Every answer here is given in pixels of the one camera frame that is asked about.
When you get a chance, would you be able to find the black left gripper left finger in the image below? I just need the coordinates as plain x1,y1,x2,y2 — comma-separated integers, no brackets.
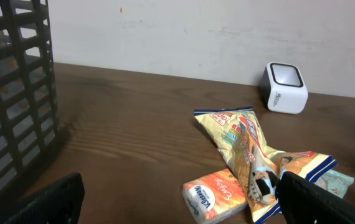
3,172,85,224

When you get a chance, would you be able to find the yellow snack chip bag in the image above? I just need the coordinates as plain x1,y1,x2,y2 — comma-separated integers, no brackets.
194,107,337,223

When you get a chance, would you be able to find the orange small carton box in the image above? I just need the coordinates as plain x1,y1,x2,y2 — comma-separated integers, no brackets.
182,169,247,224

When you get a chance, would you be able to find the grey plastic mesh basket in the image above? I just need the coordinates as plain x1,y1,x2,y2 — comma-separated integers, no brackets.
0,0,59,198

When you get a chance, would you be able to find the white barcode scanner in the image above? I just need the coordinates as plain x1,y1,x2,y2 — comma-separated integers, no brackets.
260,62,308,114

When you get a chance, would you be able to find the mint green wipes packet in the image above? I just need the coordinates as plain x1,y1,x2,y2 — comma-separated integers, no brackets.
315,170,354,198

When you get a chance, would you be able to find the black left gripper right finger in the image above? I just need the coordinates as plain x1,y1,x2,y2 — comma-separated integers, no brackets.
276,171,355,224

